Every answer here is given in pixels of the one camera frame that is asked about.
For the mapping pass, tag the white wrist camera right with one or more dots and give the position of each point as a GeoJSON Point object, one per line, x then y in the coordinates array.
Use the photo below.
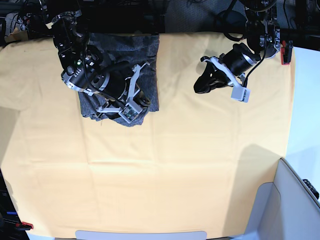
{"type": "Point", "coordinates": [130, 113]}

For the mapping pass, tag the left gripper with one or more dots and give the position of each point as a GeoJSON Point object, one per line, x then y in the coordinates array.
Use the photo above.
{"type": "Point", "coordinates": [238, 60]}

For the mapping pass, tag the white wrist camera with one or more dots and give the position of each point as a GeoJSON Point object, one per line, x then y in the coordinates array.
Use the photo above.
{"type": "Point", "coordinates": [240, 93]}
{"type": "Point", "coordinates": [130, 113]}

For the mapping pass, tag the grey long-sleeve T-shirt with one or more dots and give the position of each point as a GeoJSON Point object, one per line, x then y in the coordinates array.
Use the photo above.
{"type": "Point", "coordinates": [136, 49]}

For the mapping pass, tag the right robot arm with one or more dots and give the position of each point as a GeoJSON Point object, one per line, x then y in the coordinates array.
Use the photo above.
{"type": "Point", "coordinates": [85, 71]}

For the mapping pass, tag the red clamp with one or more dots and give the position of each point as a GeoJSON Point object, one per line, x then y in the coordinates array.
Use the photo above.
{"type": "Point", "coordinates": [286, 52]}
{"type": "Point", "coordinates": [24, 226]}

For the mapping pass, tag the yellow table cloth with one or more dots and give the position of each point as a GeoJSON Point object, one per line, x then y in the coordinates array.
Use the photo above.
{"type": "Point", "coordinates": [194, 165]}

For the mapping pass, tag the red clamp right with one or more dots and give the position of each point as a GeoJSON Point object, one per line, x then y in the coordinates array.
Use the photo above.
{"type": "Point", "coordinates": [286, 52]}

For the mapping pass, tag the red clamp left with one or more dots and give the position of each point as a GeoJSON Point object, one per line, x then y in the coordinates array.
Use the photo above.
{"type": "Point", "coordinates": [24, 226]}

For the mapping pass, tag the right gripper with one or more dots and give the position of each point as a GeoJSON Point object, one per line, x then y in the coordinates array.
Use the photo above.
{"type": "Point", "coordinates": [119, 91]}

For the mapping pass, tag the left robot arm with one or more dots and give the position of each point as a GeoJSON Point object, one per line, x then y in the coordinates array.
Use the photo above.
{"type": "Point", "coordinates": [256, 38]}

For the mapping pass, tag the black remote on bin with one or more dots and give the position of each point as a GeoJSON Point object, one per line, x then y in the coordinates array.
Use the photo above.
{"type": "Point", "coordinates": [311, 188]}

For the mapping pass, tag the white storage bin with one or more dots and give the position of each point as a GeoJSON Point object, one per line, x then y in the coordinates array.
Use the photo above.
{"type": "Point", "coordinates": [284, 209]}

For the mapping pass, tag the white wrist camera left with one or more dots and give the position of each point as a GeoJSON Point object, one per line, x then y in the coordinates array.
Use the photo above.
{"type": "Point", "coordinates": [240, 93]}

